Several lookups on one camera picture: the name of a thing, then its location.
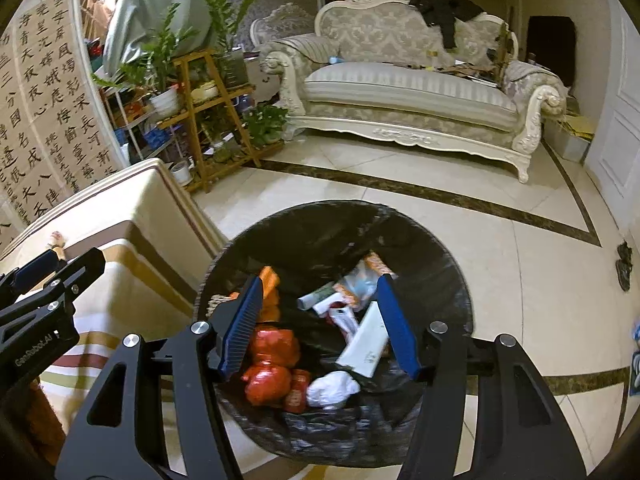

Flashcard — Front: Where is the cardboard box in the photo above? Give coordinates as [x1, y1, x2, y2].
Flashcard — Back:
[552, 115, 596, 163]

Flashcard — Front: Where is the red plastic bag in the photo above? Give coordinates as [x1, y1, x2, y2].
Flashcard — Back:
[240, 327, 303, 408]

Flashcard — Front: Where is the blue and white object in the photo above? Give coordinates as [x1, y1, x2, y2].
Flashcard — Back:
[630, 320, 640, 391]

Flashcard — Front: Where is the calligraphy wall scroll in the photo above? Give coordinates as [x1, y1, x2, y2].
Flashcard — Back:
[0, 0, 126, 256]

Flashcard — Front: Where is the white paper box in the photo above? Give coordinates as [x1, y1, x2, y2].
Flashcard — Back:
[335, 301, 391, 378]

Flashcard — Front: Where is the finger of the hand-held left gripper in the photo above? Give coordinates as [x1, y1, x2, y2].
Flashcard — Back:
[0, 247, 107, 347]
[0, 247, 59, 307]

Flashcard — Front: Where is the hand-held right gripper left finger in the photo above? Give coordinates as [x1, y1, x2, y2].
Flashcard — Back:
[54, 275, 265, 480]

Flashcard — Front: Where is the tall plant in dark pot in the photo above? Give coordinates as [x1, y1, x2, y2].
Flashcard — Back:
[192, 0, 261, 86]

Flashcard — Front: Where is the ornate cream armchair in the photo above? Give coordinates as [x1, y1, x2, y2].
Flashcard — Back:
[249, 2, 318, 53]

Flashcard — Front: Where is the leafy plant in white pot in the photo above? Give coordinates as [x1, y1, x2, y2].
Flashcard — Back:
[92, 2, 201, 118]

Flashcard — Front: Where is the black lined trash bin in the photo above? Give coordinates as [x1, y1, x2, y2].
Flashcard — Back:
[195, 200, 475, 468]

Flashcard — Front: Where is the red crumpled packet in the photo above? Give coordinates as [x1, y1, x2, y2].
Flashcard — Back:
[284, 369, 312, 414]

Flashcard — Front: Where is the pale green curtain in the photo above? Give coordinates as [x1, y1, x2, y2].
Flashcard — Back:
[102, 0, 321, 78]

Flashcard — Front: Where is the orange plastic bag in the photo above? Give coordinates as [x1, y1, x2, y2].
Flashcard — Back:
[257, 265, 282, 325]

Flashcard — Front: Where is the metal storage rack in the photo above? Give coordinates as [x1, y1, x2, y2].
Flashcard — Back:
[97, 82, 176, 166]

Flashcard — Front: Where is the ornate cream sofa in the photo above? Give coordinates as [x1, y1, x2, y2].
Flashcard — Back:
[260, 0, 568, 184]

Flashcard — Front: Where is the small leafy floor plant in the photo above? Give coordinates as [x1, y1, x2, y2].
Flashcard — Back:
[242, 102, 291, 148]

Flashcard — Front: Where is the clutter of papers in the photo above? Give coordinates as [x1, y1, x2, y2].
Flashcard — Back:
[435, 57, 503, 83]

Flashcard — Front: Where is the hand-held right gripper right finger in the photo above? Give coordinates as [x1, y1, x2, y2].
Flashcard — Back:
[375, 273, 587, 480]

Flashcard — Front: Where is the white crumpled tissue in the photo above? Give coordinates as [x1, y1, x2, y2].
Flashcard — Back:
[306, 371, 362, 409]

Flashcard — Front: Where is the white rolled tube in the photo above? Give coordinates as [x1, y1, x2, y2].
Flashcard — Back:
[296, 282, 336, 312]

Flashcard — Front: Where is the black jacket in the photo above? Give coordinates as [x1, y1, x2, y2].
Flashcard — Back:
[410, 0, 486, 51]

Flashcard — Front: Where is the white panelled door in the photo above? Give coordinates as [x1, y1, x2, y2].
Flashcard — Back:
[582, 10, 640, 221]

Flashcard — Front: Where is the colourful snack wrapper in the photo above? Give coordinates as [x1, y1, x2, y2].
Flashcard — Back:
[332, 252, 396, 311]

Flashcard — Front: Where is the striped tablecloth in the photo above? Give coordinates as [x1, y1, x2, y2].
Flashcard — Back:
[0, 157, 228, 461]

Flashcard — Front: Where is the wooden plant stand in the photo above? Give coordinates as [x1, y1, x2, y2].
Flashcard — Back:
[157, 49, 286, 193]

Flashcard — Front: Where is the red and white packet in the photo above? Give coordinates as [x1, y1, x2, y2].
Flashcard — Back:
[327, 305, 360, 338]

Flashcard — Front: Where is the dark slipper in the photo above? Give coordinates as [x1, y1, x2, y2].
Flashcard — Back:
[615, 241, 635, 292]

